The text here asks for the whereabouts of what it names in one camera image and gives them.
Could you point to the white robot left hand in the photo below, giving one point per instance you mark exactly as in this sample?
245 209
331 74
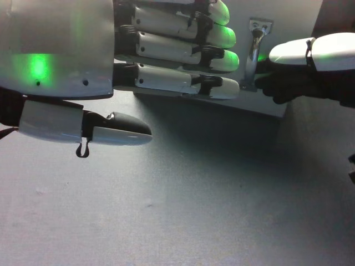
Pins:
55 41

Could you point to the white cabinet door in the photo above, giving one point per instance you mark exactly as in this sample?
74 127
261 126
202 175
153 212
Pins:
291 22

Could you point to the grey table cloth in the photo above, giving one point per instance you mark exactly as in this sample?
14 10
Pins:
166 207

